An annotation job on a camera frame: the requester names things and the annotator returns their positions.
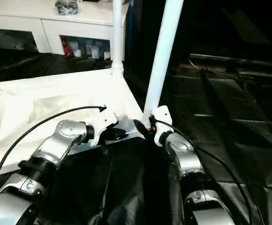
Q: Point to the dark patterned jar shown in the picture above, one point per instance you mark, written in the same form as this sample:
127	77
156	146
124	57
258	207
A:
66	6

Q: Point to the white plastic table leg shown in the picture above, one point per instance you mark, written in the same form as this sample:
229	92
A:
117	35
162	56

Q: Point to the white glass-door cabinet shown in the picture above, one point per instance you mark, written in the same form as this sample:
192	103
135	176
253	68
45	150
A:
47	23

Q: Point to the black plastic mat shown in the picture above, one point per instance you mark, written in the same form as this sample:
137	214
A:
239	131

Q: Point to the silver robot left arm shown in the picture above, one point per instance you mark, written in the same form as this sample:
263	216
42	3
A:
56	145

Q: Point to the small red bottle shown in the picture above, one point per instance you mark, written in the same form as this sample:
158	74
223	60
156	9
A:
64	47

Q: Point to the white plastic table top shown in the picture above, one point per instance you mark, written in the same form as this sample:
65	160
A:
42	103

